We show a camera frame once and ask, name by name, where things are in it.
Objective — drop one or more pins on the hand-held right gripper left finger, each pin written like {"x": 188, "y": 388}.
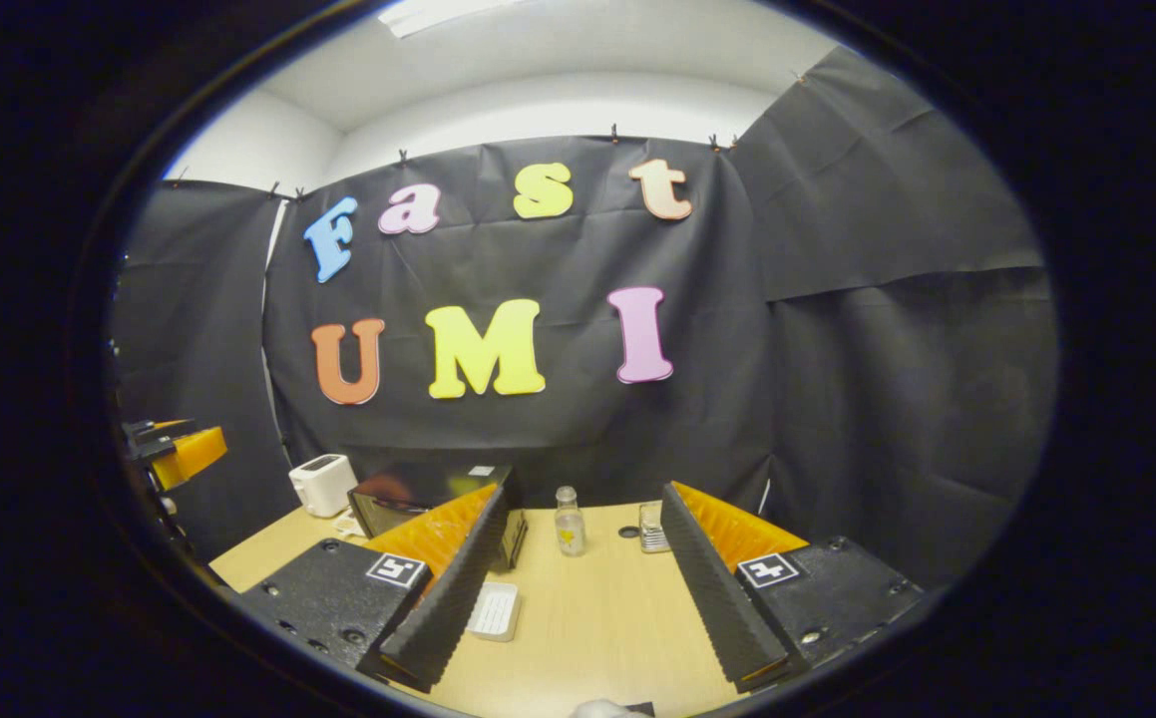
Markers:
{"x": 448, "y": 608}

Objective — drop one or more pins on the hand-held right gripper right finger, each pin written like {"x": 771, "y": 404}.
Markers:
{"x": 722, "y": 608}

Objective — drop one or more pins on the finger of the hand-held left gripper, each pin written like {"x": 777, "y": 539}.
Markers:
{"x": 167, "y": 427}
{"x": 193, "y": 454}

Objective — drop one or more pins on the black electric oven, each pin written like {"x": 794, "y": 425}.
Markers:
{"x": 418, "y": 489}

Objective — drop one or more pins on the white rectangular tray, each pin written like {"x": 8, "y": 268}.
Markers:
{"x": 495, "y": 610}

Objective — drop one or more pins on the white divided snack plate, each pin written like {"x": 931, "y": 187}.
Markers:
{"x": 350, "y": 526}

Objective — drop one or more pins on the white toaster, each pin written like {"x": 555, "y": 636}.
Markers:
{"x": 323, "y": 484}

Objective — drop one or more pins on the clear glass bottle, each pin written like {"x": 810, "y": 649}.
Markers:
{"x": 570, "y": 529}

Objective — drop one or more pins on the ceiling light panel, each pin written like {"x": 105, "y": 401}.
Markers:
{"x": 448, "y": 14}

